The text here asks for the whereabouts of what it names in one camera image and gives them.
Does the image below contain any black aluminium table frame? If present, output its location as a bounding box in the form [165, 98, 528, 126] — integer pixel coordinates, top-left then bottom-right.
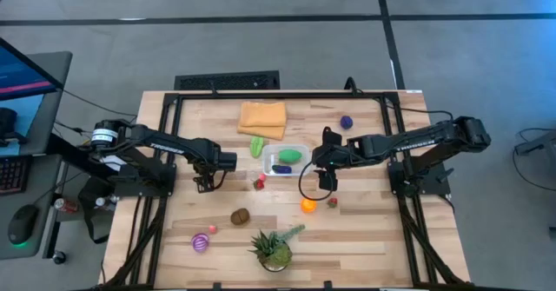
[102, 89, 468, 291]

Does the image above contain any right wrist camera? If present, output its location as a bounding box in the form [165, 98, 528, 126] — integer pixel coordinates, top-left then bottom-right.
[321, 126, 344, 148]

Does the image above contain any red soda can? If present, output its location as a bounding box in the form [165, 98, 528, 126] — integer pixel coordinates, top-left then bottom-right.
[53, 197, 80, 215]

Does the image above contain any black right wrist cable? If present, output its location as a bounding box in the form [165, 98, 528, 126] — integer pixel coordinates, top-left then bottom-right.
[297, 159, 338, 202]

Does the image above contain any grey floor stand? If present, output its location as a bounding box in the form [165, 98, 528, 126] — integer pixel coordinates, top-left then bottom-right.
[513, 128, 556, 156]

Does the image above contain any orange folded cloth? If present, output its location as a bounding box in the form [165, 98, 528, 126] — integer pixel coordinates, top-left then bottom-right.
[236, 101, 288, 142]

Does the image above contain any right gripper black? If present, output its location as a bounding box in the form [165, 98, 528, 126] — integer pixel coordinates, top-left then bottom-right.
[312, 142, 351, 192]

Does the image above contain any black keyboard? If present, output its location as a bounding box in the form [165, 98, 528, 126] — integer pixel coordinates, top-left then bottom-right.
[0, 155, 32, 195]

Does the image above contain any black floor vent grille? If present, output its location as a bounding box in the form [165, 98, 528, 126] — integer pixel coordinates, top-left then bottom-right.
[174, 69, 281, 91]

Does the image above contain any light green toy vegetable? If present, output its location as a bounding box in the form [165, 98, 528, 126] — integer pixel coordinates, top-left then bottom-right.
[249, 136, 265, 159]

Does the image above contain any clear plastic tupperware container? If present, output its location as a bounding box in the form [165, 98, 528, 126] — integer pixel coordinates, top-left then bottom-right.
[261, 143, 311, 177]

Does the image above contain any black computer mouse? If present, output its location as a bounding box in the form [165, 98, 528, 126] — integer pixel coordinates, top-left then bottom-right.
[7, 203, 40, 246]

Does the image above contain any black monitor cable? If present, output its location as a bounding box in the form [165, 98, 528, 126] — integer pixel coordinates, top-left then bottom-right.
[58, 86, 138, 119]

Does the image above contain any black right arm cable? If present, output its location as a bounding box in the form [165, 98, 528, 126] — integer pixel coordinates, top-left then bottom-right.
[381, 102, 455, 122]

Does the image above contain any brown toy kiwi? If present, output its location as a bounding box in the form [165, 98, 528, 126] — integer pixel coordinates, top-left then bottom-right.
[229, 208, 251, 227]

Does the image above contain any succulent plant in black pot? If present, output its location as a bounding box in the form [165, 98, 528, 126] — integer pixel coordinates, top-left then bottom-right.
[248, 223, 307, 274]

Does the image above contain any black frame cable clip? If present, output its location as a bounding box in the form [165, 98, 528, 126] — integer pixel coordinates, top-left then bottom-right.
[344, 76, 366, 97]

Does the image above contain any small white capped bottle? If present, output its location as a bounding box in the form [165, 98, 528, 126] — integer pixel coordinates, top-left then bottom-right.
[94, 194, 121, 210]

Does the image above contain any grey desk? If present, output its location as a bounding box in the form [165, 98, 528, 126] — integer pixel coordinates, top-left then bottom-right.
[0, 50, 74, 261]

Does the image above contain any computer monitor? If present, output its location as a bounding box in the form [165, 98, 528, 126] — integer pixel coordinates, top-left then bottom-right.
[0, 36, 65, 103]

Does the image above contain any purple striped toy onion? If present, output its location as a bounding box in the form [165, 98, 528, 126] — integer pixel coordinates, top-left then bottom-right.
[190, 232, 210, 254]

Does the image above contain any green toy cucumber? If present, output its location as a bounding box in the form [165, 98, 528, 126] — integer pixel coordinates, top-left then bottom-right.
[278, 149, 303, 164]

